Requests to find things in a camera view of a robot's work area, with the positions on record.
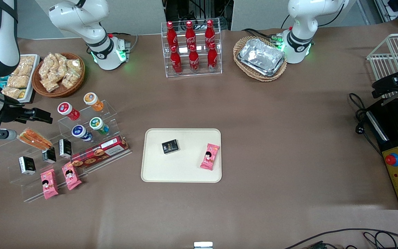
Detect clear acrylic cola rack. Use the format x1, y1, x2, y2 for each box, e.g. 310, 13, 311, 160
161, 19, 223, 78

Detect red-lid small drink bottle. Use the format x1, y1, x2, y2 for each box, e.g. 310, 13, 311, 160
57, 102, 80, 121

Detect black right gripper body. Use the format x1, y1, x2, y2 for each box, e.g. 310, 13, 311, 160
0, 100, 36, 125

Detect brown wicker snack basket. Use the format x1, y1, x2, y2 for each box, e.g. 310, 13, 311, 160
31, 52, 86, 98

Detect black power cable with plug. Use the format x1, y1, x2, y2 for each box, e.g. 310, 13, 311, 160
349, 92, 383, 157

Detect dark background equipment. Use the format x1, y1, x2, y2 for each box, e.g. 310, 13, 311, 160
162, 0, 233, 32

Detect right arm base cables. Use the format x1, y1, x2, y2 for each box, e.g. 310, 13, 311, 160
107, 32, 139, 62

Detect looped black floor cable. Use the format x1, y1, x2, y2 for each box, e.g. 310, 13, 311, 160
363, 231, 398, 249

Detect black lever handle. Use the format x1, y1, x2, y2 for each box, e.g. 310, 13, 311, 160
372, 61, 398, 99

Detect red plaid cookie box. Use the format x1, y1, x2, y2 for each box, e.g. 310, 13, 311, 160
70, 135, 130, 169

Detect clear bag of snacks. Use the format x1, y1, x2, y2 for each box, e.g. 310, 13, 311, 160
56, 54, 69, 77
62, 71, 79, 90
39, 53, 58, 80
40, 78, 60, 93
66, 59, 82, 79

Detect black machine with yellow panel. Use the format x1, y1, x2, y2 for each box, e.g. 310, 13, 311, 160
364, 98, 398, 211

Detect white rectangular dish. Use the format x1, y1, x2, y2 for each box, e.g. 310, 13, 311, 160
0, 54, 41, 103

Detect white wire rack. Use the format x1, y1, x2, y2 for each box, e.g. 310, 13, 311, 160
366, 33, 398, 100

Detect clear acrylic bottle riser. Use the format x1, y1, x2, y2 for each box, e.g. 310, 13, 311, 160
57, 100, 121, 143

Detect brown table cover sheet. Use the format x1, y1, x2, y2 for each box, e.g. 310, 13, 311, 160
0, 19, 398, 249

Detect plastic-wrapped triangle sandwich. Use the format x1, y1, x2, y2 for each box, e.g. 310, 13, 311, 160
17, 128, 53, 151

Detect clear acrylic stepped display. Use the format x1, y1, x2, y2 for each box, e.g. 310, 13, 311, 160
0, 131, 133, 203

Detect blue-lid small drink bottle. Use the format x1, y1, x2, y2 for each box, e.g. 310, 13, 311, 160
72, 124, 93, 142

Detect aluminium foil tray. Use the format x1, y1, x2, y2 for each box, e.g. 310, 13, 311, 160
237, 55, 286, 77
239, 38, 285, 74

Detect long black floor cable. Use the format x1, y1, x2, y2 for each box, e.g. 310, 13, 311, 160
283, 228, 398, 249

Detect cream rectangular serving tray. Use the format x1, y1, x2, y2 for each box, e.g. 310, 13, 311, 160
141, 128, 222, 183

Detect small black snack box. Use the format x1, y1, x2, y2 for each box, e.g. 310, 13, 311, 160
19, 156, 37, 175
42, 147, 57, 164
58, 139, 74, 159
161, 139, 180, 155

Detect pink cartoon snack pack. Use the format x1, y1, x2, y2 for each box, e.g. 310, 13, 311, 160
200, 143, 220, 171
40, 168, 59, 200
61, 162, 82, 191

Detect red cola bottle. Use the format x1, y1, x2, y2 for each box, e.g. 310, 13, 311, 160
166, 21, 179, 49
188, 45, 200, 73
205, 20, 216, 47
207, 42, 219, 71
185, 21, 197, 49
170, 46, 183, 74

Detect orange-lid small drink bottle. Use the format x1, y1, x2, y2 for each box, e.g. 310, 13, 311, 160
83, 92, 105, 112

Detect light wicker oval basket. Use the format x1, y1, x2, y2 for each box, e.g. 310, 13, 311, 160
233, 36, 288, 82

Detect green-lid small drink bottle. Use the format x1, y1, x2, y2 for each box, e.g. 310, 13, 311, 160
89, 117, 110, 135

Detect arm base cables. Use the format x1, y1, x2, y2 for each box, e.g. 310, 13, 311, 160
242, 27, 285, 48
107, 32, 139, 62

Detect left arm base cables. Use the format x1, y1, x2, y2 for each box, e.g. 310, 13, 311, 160
242, 27, 285, 48

